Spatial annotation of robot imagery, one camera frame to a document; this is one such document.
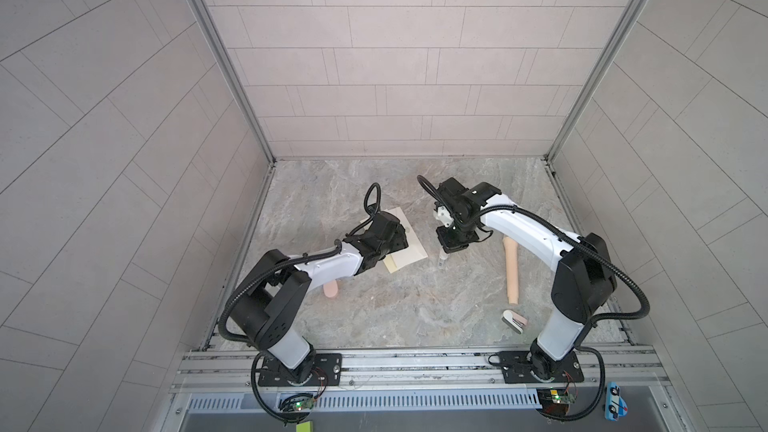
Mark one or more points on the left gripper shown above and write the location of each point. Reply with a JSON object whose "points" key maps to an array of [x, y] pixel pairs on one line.
{"points": [[398, 238]]}

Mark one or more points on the cream white envelope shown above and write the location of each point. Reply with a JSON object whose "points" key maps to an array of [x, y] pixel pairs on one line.
{"points": [[415, 251]]}

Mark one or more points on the circuit board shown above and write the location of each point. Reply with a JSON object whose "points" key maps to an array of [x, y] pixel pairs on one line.
{"points": [[298, 403], [556, 401]]}

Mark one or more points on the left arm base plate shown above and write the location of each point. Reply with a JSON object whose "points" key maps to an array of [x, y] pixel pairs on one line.
{"points": [[317, 369]]}

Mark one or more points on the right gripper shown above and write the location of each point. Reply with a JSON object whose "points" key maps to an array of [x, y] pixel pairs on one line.
{"points": [[449, 245]]}

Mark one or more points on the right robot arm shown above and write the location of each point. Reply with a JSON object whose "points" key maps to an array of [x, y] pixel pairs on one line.
{"points": [[584, 276]]}

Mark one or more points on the blue toy car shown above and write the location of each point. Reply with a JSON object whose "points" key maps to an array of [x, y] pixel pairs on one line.
{"points": [[615, 407]]}

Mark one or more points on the aluminium rail frame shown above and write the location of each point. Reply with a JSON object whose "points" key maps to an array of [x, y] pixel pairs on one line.
{"points": [[431, 379]]}

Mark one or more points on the green sticky note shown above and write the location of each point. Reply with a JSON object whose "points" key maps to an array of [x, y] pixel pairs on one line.
{"points": [[306, 426]]}

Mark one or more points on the left circuit board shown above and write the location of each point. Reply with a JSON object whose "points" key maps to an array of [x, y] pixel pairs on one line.
{"points": [[298, 403]]}

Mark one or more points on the pink white tape dispenser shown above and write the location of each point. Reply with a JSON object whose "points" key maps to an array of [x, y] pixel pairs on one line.
{"points": [[515, 321]]}

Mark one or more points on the beige toy microphone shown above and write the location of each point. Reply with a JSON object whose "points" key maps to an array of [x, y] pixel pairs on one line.
{"points": [[512, 269]]}

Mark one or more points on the pink oval eraser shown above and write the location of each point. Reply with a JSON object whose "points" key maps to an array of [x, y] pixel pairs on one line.
{"points": [[331, 289]]}

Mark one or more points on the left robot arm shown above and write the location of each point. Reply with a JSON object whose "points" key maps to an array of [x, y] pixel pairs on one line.
{"points": [[261, 310]]}

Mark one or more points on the yellow envelope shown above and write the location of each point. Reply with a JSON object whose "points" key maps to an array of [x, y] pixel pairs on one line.
{"points": [[390, 264]]}

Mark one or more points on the right circuit board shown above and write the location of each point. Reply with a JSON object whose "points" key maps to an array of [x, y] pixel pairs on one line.
{"points": [[556, 401]]}

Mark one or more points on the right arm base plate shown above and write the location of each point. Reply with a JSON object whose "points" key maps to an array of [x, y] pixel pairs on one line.
{"points": [[524, 367]]}

